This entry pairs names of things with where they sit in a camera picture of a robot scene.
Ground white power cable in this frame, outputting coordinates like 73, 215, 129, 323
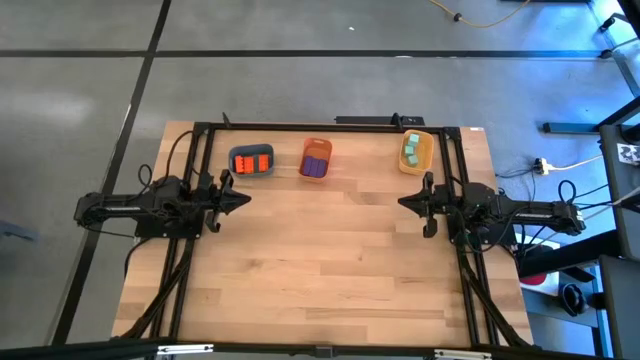
547, 154, 605, 172

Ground black rig rail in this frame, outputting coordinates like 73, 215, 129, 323
0, 338, 640, 360

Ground grey furniture foot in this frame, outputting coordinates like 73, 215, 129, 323
0, 219, 37, 242

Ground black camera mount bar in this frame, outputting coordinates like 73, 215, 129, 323
334, 114, 426, 127

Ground blue plastic bin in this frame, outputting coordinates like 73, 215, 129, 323
228, 143, 276, 179

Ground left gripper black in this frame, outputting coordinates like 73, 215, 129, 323
199, 169, 253, 234

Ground orange plastic bin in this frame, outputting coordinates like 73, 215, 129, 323
298, 137, 334, 184

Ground yellow plastic bin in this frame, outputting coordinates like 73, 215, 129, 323
398, 129, 435, 177

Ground black white marker tag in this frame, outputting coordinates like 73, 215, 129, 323
617, 143, 640, 166

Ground metal desk frame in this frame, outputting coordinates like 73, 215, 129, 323
589, 0, 640, 97

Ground silver metal bracket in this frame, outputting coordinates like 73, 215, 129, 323
157, 343, 215, 356
433, 348, 494, 360

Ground black headphones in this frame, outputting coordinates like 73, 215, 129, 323
559, 282, 587, 317

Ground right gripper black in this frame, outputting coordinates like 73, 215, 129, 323
397, 171, 454, 239

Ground black desk foot bar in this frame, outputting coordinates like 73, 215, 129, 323
543, 122, 601, 134

